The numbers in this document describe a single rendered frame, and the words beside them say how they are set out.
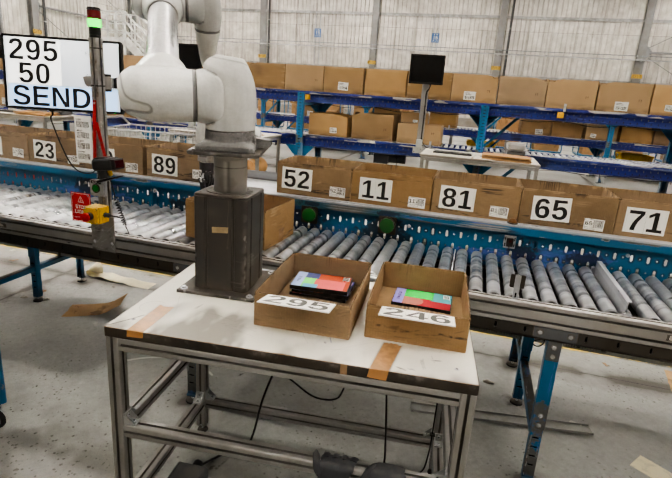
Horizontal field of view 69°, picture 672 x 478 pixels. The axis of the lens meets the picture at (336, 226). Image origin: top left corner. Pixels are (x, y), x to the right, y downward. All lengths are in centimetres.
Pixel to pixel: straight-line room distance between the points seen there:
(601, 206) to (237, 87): 162
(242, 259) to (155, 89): 56
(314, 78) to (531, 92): 288
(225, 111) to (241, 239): 39
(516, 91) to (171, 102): 571
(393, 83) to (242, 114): 549
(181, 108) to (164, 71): 11
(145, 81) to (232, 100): 24
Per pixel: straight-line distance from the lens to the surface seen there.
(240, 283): 162
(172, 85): 152
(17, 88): 254
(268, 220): 205
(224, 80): 152
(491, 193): 234
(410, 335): 140
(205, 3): 208
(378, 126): 671
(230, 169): 158
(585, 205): 239
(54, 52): 248
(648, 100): 708
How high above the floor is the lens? 141
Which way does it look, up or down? 15 degrees down
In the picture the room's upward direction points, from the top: 4 degrees clockwise
